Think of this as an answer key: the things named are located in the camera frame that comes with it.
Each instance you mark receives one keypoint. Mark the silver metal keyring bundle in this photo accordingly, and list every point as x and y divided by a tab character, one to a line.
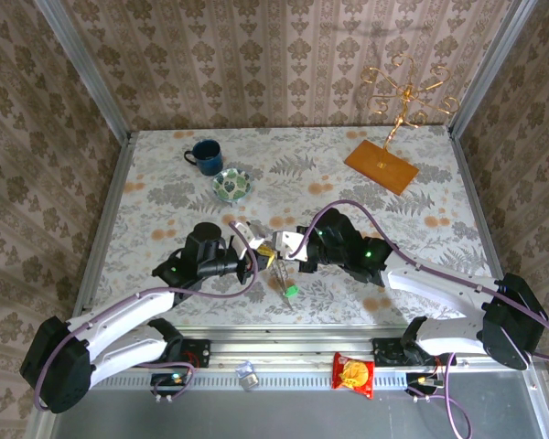
281	274

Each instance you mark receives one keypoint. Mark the green plastic key tag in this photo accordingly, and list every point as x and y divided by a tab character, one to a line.
292	291

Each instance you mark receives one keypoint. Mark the silver key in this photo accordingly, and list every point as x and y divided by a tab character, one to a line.
288	303

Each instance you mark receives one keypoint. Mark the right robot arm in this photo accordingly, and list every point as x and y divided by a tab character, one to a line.
439	285

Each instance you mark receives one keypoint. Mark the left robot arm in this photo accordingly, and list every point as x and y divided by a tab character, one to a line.
128	306

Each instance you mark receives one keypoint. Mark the green leaf pattern bowl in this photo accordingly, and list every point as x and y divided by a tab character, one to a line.
231	183

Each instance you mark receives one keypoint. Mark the dark blue mug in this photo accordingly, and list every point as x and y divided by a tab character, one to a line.
208	157

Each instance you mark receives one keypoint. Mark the blue pill box cube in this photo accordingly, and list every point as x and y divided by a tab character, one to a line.
244	368

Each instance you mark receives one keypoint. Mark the grey pill box cube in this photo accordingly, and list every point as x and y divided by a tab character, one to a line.
250	382

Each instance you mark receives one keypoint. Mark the red snack packet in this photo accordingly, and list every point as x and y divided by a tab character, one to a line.
352	372

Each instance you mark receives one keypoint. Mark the grey metal shelf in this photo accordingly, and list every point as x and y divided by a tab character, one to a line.
279	416

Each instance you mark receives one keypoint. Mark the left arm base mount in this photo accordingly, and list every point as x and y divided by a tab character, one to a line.
196	352

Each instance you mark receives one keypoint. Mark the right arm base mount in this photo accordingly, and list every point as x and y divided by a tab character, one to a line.
386	352

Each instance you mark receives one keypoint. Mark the aluminium table edge rail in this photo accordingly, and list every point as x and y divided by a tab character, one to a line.
103	228
475	206

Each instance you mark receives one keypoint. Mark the aluminium frame post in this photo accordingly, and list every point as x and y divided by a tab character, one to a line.
488	68
85	68

